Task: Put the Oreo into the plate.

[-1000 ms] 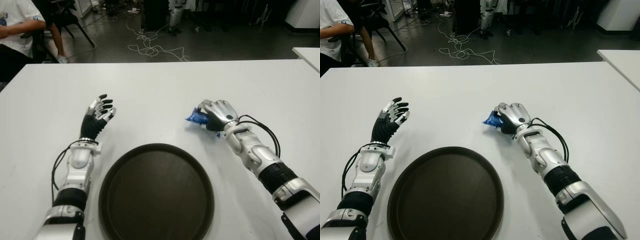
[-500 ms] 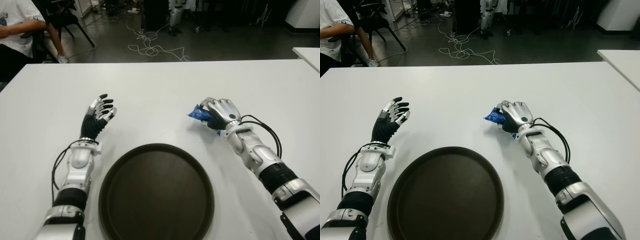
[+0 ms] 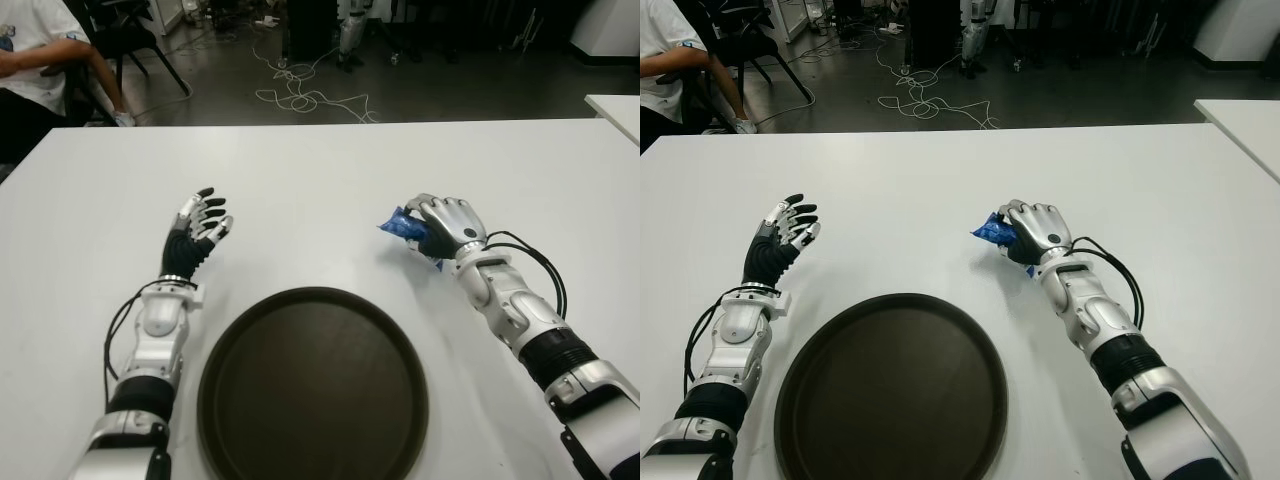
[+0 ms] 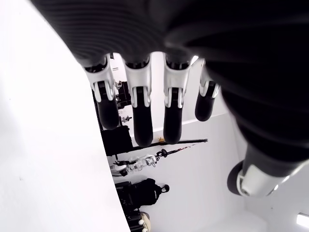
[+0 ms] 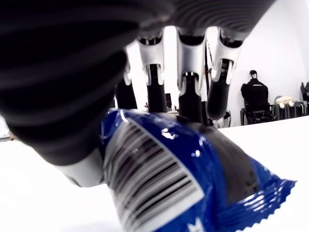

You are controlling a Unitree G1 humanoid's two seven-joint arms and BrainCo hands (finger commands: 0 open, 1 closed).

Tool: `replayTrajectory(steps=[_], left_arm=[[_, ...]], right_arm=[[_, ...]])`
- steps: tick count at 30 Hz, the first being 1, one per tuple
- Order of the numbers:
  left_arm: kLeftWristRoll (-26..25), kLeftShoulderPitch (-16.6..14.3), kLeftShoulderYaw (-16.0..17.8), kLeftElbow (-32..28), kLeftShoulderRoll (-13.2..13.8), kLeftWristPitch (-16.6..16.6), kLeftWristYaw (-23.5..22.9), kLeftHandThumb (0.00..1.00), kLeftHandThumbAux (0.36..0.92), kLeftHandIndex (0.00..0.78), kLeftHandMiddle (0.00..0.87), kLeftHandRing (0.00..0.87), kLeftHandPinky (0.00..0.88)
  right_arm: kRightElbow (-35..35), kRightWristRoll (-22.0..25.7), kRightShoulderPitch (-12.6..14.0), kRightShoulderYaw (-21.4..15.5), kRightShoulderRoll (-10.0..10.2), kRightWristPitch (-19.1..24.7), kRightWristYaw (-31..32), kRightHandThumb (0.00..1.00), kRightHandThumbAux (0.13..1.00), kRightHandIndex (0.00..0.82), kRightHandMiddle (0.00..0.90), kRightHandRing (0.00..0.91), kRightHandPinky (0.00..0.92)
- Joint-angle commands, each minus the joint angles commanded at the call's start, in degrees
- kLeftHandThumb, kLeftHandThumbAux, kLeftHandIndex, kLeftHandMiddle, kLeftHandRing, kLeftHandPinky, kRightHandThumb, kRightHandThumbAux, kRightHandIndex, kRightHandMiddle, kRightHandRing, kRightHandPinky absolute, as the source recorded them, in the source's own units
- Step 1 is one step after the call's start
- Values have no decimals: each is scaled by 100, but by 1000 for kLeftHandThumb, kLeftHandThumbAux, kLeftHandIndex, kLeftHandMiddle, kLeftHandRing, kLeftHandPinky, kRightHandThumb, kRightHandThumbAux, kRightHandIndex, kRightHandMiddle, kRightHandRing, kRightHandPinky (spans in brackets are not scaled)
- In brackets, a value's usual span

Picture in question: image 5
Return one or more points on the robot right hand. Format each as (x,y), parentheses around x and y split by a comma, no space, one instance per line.
(60,72)

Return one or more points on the blue Oreo cookie pack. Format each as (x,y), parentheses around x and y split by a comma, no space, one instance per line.
(193,169)

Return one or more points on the black robot torso on stand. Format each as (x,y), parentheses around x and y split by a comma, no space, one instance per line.
(256,96)

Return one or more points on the beige plush toy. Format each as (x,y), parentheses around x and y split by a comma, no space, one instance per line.
(285,101)

